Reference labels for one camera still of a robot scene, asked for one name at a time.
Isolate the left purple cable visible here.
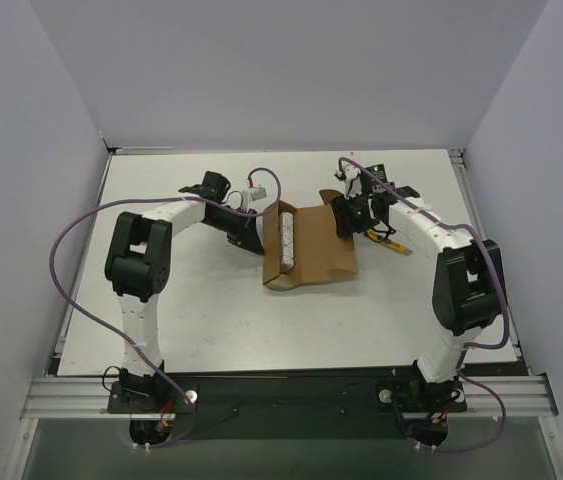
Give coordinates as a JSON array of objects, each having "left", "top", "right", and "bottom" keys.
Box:
[{"left": 48, "top": 166, "right": 282, "bottom": 449}]

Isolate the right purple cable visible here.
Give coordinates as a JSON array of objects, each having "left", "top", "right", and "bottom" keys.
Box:
[{"left": 335, "top": 156, "right": 512, "bottom": 454}]

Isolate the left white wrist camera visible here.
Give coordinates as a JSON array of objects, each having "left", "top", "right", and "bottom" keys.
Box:
[{"left": 239, "top": 185, "right": 267, "bottom": 213}]

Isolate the purple cable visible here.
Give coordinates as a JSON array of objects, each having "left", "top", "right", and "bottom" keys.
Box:
[
  {"left": 335, "top": 156, "right": 512, "bottom": 454},
  {"left": 48, "top": 166, "right": 282, "bottom": 449}
]

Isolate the white wrapped item in box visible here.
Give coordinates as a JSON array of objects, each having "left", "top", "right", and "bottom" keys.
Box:
[{"left": 279, "top": 212, "right": 295, "bottom": 273}]

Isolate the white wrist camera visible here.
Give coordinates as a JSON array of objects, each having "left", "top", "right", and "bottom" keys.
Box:
[
  {"left": 334, "top": 164, "right": 363, "bottom": 200},
  {"left": 239, "top": 185, "right": 267, "bottom": 213}
]

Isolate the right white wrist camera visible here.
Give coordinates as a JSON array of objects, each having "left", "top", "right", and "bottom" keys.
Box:
[{"left": 334, "top": 164, "right": 363, "bottom": 200}]

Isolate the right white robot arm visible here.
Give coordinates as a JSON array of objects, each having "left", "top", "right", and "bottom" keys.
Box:
[{"left": 331, "top": 157, "right": 510, "bottom": 385}]

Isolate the yellow utility knife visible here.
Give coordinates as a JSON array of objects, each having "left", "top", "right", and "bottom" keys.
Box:
[{"left": 364, "top": 229, "right": 412, "bottom": 255}]

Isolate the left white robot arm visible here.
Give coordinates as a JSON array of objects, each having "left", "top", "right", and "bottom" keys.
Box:
[{"left": 104, "top": 171, "right": 267, "bottom": 412}]

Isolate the brown cardboard express box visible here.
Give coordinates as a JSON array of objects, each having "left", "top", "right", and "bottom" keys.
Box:
[{"left": 262, "top": 189, "right": 358, "bottom": 292}]

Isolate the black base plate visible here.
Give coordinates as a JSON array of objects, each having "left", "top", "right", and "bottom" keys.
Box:
[{"left": 105, "top": 367, "right": 470, "bottom": 441}]

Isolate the aluminium frame rail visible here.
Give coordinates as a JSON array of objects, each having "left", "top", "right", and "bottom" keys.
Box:
[{"left": 21, "top": 376, "right": 558, "bottom": 419}]

